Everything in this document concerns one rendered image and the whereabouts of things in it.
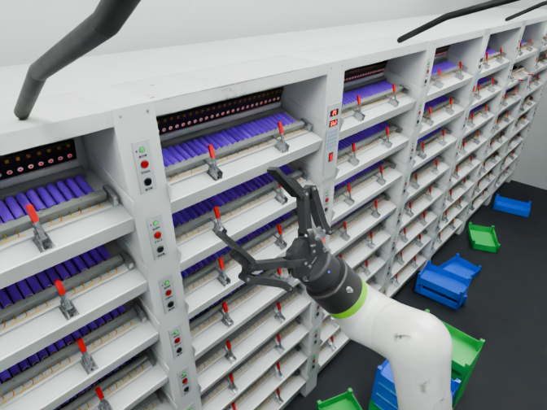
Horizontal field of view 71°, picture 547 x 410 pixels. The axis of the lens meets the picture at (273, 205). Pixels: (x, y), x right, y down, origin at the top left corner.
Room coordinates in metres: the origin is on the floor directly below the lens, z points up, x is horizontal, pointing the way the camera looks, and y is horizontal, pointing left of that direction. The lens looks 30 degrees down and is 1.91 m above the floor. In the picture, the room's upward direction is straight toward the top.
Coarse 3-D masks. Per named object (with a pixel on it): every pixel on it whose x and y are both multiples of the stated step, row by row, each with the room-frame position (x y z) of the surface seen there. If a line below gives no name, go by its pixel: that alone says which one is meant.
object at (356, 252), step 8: (384, 224) 1.77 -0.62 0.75; (368, 232) 1.70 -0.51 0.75; (376, 232) 1.74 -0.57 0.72; (384, 232) 1.75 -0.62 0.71; (392, 232) 1.74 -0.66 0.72; (360, 240) 1.63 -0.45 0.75; (368, 240) 1.67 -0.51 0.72; (376, 240) 1.68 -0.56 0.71; (384, 240) 1.69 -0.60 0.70; (344, 248) 1.55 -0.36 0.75; (352, 248) 1.57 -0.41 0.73; (360, 248) 1.60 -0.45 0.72; (368, 248) 1.61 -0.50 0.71; (376, 248) 1.64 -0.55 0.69; (344, 256) 1.52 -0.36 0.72; (352, 256) 1.53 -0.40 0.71; (360, 256) 1.54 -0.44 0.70; (368, 256) 1.60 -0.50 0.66; (352, 264) 1.48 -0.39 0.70
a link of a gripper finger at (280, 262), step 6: (276, 258) 0.52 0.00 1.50; (282, 258) 0.52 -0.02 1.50; (252, 264) 0.47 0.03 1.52; (258, 264) 0.48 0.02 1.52; (264, 264) 0.48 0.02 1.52; (270, 264) 0.49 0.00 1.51; (276, 264) 0.49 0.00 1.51; (282, 264) 0.50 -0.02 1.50; (288, 264) 0.50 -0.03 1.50; (294, 264) 0.50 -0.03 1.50; (300, 264) 0.51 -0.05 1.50; (306, 264) 0.51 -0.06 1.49; (252, 270) 0.46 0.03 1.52; (258, 270) 0.48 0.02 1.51
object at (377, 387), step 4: (376, 380) 1.12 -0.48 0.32; (376, 384) 1.11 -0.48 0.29; (376, 388) 1.11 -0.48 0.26; (380, 388) 1.10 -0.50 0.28; (384, 388) 1.12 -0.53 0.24; (380, 392) 1.09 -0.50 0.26; (384, 392) 1.08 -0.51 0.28; (388, 392) 1.07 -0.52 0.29; (384, 396) 1.08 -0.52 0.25; (388, 396) 1.07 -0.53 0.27; (392, 396) 1.05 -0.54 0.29; (388, 400) 1.06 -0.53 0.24; (392, 400) 1.05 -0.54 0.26; (396, 400) 1.04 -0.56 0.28; (452, 400) 1.03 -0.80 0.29; (396, 404) 1.04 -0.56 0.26
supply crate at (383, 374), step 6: (378, 366) 1.13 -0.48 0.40; (384, 366) 1.18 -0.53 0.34; (390, 366) 1.18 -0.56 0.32; (378, 372) 1.12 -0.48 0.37; (384, 372) 1.15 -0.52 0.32; (390, 372) 1.15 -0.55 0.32; (378, 378) 1.11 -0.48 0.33; (384, 378) 1.09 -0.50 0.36; (390, 378) 1.12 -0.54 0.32; (456, 378) 1.07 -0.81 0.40; (384, 384) 1.09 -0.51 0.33; (390, 384) 1.07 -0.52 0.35; (456, 384) 1.05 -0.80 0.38; (450, 390) 1.06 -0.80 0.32; (456, 390) 1.03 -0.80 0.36
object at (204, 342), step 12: (276, 288) 1.10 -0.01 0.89; (240, 300) 1.03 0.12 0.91; (252, 300) 1.03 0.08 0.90; (264, 300) 1.04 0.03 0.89; (240, 312) 0.98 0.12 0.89; (252, 312) 0.99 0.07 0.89; (216, 324) 0.92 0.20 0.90; (240, 324) 0.95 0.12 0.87; (192, 336) 0.86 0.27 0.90; (204, 336) 0.87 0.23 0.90; (216, 336) 0.88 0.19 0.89; (204, 348) 0.83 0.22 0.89
